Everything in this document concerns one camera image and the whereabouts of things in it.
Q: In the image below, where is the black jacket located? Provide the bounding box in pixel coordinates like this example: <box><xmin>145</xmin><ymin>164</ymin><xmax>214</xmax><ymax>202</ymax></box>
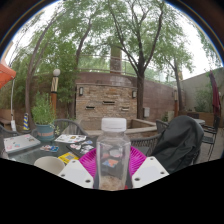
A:
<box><xmin>150</xmin><ymin>115</ymin><xmax>205</xmax><ymax>175</ymax></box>

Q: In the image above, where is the small colourful sticker card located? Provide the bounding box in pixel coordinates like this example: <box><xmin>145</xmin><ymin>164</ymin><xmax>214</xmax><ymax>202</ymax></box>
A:
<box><xmin>39</xmin><ymin>144</ymin><xmax>60</xmax><ymax>153</ymax></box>

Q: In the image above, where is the green plant in blue pot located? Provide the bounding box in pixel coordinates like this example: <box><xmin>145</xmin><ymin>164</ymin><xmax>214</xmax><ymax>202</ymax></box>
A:
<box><xmin>31</xmin><ymin>93</ymin><xmax>58</xmax><ymax>143</ymax></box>

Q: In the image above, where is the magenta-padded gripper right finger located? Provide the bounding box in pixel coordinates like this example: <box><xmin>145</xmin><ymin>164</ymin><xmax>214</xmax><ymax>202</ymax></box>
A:
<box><xmin>128</xmin><ymin>145</ymin><xmax>170</xmax><ymax>189</ymax></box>

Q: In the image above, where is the closed dark red umbrella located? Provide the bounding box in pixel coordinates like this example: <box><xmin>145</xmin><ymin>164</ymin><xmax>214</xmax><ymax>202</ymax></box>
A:
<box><xmin>209</xmin><ymin>69</ymin><xmax>222</xmax><ymax>118</ymax></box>

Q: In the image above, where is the yellow card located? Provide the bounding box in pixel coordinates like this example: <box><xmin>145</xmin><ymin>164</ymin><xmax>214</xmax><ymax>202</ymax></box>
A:
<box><xmin>57</xmin><ymin>151</ymin><xmax>80</xmax><ymax>165</ymax></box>

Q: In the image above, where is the black metal patio chair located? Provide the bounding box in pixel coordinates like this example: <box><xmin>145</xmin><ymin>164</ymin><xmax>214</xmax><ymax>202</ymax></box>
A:
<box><xmin>201</xmin><ymin>114</ymin><xmax>222</xmax><ymax>161</ymax></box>

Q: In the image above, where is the clear plastic bottle white cap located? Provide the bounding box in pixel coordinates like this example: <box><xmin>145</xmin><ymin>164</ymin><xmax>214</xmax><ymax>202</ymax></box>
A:
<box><xmin>95</xmin><ymin>117</ymin><xmax>132</xmax><ymax>191</ymax></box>

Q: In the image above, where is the white printed paper sheet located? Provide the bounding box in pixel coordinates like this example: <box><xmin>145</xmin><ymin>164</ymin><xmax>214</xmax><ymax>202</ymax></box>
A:
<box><xmin>53</xmin><ymin>133</ymin><xmax>87</xmax><ymax>144</ymax></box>

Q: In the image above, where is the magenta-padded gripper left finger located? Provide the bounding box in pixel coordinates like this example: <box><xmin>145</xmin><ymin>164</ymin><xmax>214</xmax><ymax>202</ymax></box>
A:
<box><xmin>57</xmin><ymin>146</ymin><xmax>99</xmax><ymax>189</ymax></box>

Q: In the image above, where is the orange patio umbrella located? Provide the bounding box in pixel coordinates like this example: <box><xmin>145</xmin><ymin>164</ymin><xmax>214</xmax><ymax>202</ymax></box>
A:
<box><xmin>0</xmin><ymin>61</ymin><xmax>17</xmax><ymax>90</ymax></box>

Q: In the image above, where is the silver laptop with stickers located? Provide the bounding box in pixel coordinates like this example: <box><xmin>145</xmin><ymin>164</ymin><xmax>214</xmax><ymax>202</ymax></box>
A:
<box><xmin>3</xmin><ymin>133</ymin><xmax>42</xmax><ymax>155</ymax></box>

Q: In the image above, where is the orange striped lamp post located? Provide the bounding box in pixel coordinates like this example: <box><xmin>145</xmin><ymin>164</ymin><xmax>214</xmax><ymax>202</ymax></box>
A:
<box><xmin>49</xmin><ymin>68</ymin><xmax>62</xmax><ymax>114</ymax></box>

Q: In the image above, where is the white umbrella pole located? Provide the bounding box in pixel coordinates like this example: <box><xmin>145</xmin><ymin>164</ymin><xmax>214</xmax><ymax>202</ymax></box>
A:
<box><xmin>9</xmin><ymin>78</ymin><xmax>18</xmax><ymax>133</ymax></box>

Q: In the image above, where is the black laptop with stickers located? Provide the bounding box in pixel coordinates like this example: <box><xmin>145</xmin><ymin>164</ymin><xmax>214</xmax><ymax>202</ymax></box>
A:
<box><xmin>65</xmin><ymin>139</ymin><xmax>101</xmax><ymax>159</ymax></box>

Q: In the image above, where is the blue yellow striped cone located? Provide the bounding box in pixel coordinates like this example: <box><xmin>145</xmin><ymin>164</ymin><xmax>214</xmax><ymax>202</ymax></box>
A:
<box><xmin>22</xmin><ymin>112</ymin><xmax>31</xmax><ymax>132</ymax></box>

